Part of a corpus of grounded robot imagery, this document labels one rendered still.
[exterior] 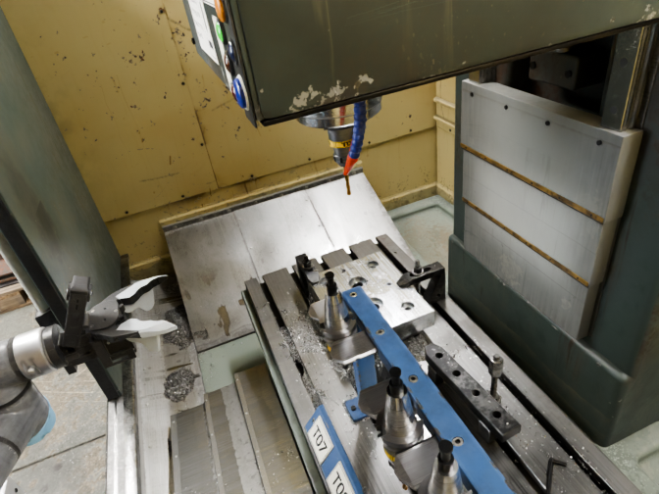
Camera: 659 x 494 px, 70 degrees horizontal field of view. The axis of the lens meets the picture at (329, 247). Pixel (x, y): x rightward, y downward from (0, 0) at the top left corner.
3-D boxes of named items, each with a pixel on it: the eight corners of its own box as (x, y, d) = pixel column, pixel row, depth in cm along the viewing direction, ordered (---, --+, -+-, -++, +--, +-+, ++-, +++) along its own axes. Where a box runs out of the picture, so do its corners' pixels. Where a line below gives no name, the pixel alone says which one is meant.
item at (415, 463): (407, 496, 56) (406, 493, 56) (386, 459, 61) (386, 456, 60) (457, 471, 58) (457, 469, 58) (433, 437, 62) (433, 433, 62)
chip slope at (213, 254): (205, 389, 150) (179, 330, 136) (181, 276, 204) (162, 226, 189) (445, 296, 171) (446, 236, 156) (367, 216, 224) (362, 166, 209)
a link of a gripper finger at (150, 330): (186, 346, 77) (138, 341, 80) (175, 320, 74) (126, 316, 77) (177, 361, 75) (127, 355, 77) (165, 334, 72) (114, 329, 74)
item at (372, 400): (368, 424, 65) (367, 420, 65) (352, 396, 69) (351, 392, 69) (412, 405, 67) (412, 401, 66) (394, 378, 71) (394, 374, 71)
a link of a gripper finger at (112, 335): (153, 324, 77) (108, 321, 79) (149, 317, 76) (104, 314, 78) (136, 346, 73) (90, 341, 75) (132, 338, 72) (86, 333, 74)
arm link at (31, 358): (17, 325, 76) (8, 359, 70) (46, 316, 78) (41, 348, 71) (39, 357, 81) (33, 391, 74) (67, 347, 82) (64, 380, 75)
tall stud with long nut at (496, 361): (491, 404, 100) (495, 363, 93) (483, 394, 102) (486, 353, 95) (502, 399, 101) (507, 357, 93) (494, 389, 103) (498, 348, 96)
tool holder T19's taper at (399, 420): (423, 429, 61) (421, 396, 58) (391, 442, 60) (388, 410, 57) (406, 403, 65) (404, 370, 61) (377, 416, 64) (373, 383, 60)
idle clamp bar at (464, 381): (499, 456, 91) (502, 435, 87) (419, 368, 110) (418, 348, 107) (519, 444, 92) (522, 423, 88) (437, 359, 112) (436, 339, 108)
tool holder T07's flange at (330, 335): (362, 338, 79) (360, 327, 78) (328, 349, 78) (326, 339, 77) (349, 315, 85) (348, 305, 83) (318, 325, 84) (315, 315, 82)
